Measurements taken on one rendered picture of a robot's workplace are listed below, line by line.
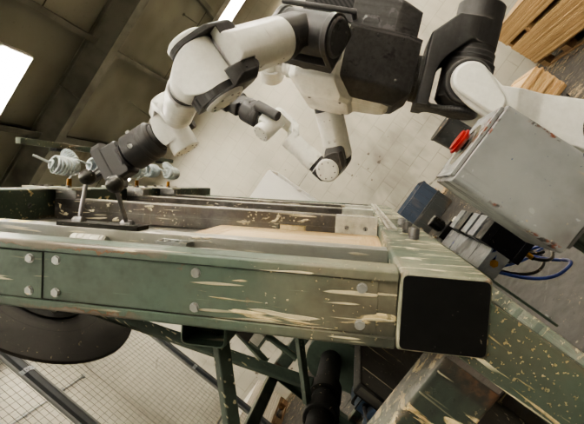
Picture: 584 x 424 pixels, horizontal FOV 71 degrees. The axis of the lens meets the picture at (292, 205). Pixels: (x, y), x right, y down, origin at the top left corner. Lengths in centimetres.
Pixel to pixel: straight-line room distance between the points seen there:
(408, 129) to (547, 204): 588
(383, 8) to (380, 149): 533
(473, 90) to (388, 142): 534
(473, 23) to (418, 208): 432
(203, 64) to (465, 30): 66
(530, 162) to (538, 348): 24
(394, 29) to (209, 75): 52
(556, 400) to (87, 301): 68
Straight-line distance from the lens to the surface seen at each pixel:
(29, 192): 156
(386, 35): 108
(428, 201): 539
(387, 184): 636
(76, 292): 74
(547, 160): 62
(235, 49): 76
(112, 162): 105
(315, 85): 104
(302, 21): 91
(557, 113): 118
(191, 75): 76
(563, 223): 63
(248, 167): 658
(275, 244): 85
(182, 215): 137
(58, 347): 188
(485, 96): 109
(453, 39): 114
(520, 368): 66
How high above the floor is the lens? 102
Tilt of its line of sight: 6 degrees up
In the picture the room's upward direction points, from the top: 54 degrees counter-clockwise
